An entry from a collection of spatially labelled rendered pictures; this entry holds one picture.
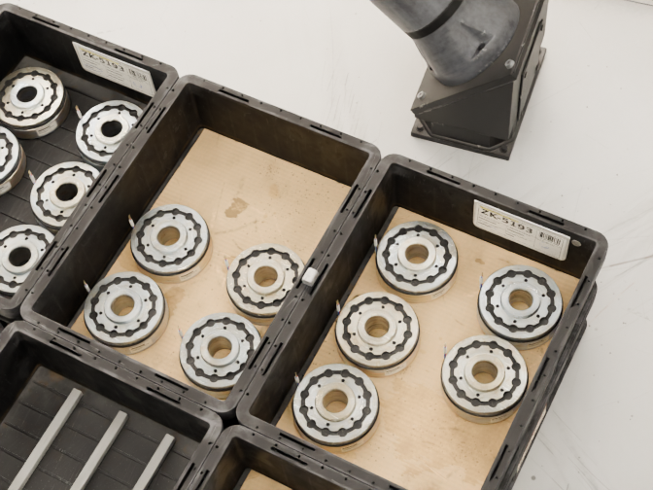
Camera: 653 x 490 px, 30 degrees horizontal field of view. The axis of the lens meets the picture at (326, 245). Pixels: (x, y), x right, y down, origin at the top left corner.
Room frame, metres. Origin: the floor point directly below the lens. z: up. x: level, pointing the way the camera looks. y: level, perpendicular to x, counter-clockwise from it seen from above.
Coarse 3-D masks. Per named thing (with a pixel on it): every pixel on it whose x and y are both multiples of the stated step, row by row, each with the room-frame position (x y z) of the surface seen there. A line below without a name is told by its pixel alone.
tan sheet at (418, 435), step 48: (480, 240) 0.75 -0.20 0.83; (432, 336) 0.63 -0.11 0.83; (384, 384) 0.58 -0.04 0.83; (432, 384) 0.57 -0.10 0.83; (528, 384) 0.55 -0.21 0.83; (288, 432) 0.54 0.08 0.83; (384, 432) 0.52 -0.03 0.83; (432, 432) 0.51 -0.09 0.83; (480, 432) 0.50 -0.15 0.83; (432, 480) 0.45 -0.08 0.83; (480, 480) 0.44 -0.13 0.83
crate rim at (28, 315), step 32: (224, 96) 0.97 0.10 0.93; (320, 128) 0.90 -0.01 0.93; (128, 160) 0.89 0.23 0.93; (352, 192) 0.80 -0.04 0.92; (64, 256) 0.77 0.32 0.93; (320, 256) 0.71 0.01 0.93; (32, 288) 0.73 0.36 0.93; (32, 320) 0.69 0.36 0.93; (96, 352) 0.63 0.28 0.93; (256, 352) 0.60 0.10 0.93; (160, 384) 0.58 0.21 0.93; (224, 416) 0.53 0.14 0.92
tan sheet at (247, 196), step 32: (192, 160) 0.95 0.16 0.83; (224, 160) 0.94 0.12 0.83; (256, 160) 0.93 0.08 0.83; (192, 192) 0.89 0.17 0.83; (224, 192) 0.89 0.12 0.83; (256, 192) 0.88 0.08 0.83; (288, 192) 0.87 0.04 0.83; (320, 192) 0.86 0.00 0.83; (224, 224) 0.84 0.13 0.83; (256, 224) 0.83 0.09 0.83; (288, 224) 0.82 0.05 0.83; (320, 224) 0.82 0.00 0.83; (128, 256) 0.81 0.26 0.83; (160, 288) 0.76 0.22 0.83; (192, 288) 0.75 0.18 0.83; (224, 288) 0.74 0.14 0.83; (192, 320) 0.70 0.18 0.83; (160, 352) 0.67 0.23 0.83; (224, 352) 0.65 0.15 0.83
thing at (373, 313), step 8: (368, 312) 0.66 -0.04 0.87; (376, 312) 0.66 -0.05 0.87; (384, 312) 0.66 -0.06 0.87; (360, 320) 0.65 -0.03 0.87; (368, 320) 0.65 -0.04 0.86; (392, 320) 0.64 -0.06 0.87; (360, 328) 0.64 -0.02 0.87; (392, 328) 0.63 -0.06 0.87; (360, 336) 0.63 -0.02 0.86; (368, 336) 0.63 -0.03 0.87; (384, 336) 0.62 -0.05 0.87; (392, 336) 0.62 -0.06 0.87; (368, 344) 0.62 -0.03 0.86; (376, 344) 0.62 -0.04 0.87; (384, 344) 0.62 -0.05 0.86
